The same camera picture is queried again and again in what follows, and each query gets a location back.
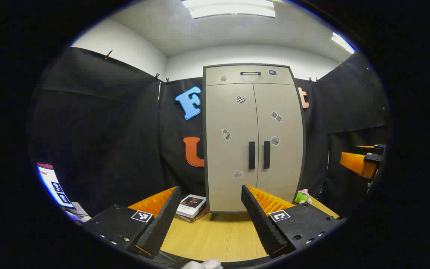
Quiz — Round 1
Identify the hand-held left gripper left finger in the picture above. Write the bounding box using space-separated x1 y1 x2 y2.
82 186 182 258

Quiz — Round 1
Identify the beige cabinet drawer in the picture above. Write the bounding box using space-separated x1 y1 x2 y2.
205 66 295 86

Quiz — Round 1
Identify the small ceiling light panel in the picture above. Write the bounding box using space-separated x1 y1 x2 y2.
331 32 356 54

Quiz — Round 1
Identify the beige cabinet door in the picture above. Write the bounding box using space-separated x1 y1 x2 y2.
253 83 305 204
205 84 259 213

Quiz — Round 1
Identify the brown book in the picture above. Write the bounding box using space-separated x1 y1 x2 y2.
185 209 209 223

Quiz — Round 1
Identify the black backdrop cloth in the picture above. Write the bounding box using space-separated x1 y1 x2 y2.
28 47 391 221

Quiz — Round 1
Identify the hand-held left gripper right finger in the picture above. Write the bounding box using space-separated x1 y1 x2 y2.
240 184 346 259

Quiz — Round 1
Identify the large ceiling light panel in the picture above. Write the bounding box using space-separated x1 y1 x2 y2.
181 0 276 19

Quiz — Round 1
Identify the white book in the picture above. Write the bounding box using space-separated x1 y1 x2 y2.
176 194 207 218

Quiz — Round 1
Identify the beige double-door shoe cabinet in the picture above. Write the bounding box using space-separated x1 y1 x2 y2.
202 64 306 221

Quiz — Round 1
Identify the green pink plush toy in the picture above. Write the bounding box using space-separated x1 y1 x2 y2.
295 189 312 205

